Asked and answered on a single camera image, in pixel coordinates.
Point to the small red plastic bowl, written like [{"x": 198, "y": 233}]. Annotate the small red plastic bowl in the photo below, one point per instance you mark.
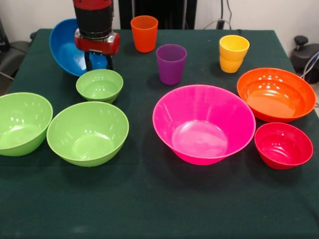
[{"x": 282, "y": 147}]

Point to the purple plastic cup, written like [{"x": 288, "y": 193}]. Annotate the purple plastic cup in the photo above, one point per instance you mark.
[{"x": 170, "y": 64}]

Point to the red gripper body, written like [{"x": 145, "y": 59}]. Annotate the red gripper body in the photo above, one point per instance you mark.
[{"x": 96, "y": 47}]

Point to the orange plastic cup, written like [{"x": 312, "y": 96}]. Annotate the orange plastic cup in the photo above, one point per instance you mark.
[{"x": 144, "y": 35}]

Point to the large green plastic bowl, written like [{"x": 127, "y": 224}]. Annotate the large green plastic bowl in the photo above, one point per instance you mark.
[
  {"x": 87, "y": 139},
  {"x": 22, "y": 124}
]

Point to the black power plug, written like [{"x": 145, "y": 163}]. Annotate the black power plug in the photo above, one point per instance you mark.
[{"x": 220, "y": 24}]

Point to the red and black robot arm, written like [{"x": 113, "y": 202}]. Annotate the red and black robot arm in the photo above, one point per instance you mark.
[{"x": 94, "y": 17}]

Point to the orange plastic bowl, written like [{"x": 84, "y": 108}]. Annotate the orange plastic bowl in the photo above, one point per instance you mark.
[{"x": 276, "y": 97}]

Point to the pink plastic bowl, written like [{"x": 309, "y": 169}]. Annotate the pink plastic bowl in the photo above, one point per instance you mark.
[{"x": 204, "y": 129}]

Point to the dark green tablecloth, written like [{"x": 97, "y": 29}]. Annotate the dark green tablecloth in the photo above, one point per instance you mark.
[{"x": 174, "y": 206}]

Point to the black office chair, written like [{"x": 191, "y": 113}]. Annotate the black office chair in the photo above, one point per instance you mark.
[{"x": 15, "y": 54}]

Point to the yellow plastic cup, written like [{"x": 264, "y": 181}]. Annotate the yellow plastic cup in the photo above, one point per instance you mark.
[
  {"x": 234, "y": 47},
  {"x": 231, "y": 66}
]

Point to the black equipment base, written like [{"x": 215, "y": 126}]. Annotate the black equipment base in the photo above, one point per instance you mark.
[{"x": 302, "y": 56}]

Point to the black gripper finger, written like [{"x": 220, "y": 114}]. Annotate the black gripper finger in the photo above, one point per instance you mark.
[
  {"x": 88, "y": 63},
  {"x": 109, "y": 63}
]

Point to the small green plastic bowl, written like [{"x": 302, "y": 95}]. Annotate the small green plastic bowl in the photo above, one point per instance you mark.
[{"x": 99, "y": 87}]

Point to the blue plastic bowl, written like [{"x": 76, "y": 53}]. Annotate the blue plastic bowl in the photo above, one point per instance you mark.
[{"x": 64, "y": 52}]

